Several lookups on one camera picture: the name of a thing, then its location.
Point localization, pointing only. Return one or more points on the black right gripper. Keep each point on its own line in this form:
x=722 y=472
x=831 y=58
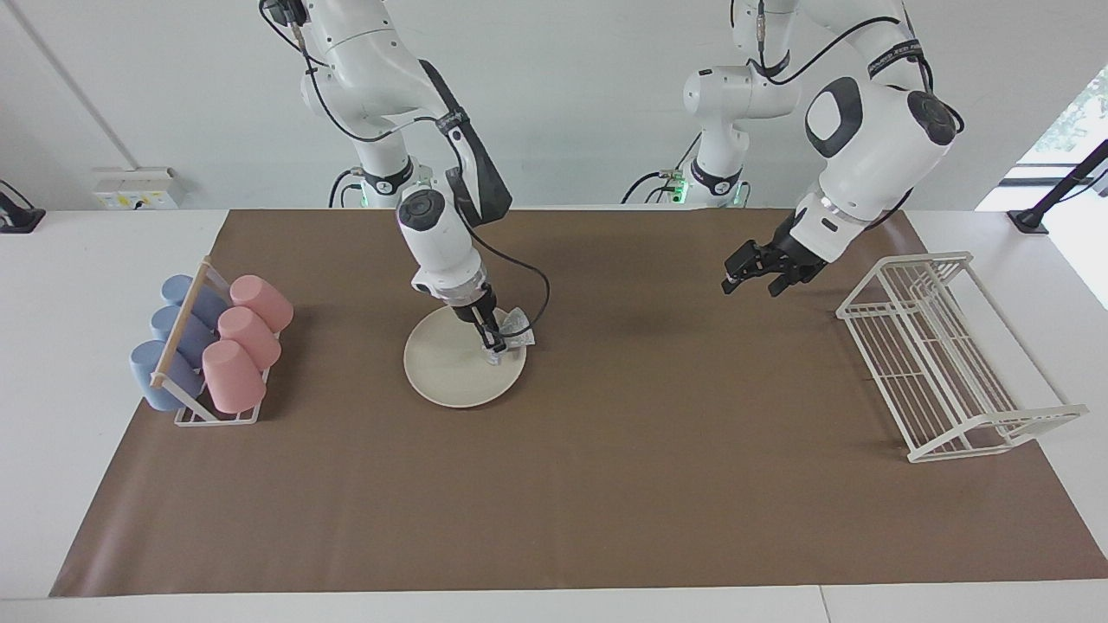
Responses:
x=472 y=307

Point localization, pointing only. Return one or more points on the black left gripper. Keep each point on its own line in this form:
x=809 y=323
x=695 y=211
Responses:
x=792 y=251

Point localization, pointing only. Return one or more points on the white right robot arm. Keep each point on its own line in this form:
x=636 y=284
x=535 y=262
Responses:
x=433 y=234

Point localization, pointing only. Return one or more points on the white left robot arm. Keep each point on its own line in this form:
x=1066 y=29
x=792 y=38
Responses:
x=874 y=138

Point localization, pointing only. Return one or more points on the cream round plate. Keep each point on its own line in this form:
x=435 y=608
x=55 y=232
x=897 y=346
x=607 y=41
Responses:
x=446 y=368

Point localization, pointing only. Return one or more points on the brown table mat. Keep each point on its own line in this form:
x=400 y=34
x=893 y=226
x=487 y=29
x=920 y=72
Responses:
x=606 y=484

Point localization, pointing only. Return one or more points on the pink plastic cup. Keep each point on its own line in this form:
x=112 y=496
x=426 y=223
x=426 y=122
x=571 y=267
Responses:
x=234 y=378
x=251 y=337
x=262 y=301

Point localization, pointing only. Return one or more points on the black angled stand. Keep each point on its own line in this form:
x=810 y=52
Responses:
x=1060 y=186

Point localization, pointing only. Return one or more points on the white wooden cup rack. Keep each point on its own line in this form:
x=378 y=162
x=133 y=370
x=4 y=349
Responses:
x=183 y=320

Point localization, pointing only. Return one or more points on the blue plastic cup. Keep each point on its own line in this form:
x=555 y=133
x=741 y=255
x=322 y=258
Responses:
x=160 y=381
x=177 y=288
x=169 y=322

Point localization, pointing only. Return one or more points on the white power strip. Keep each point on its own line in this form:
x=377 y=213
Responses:
x=138 y=189

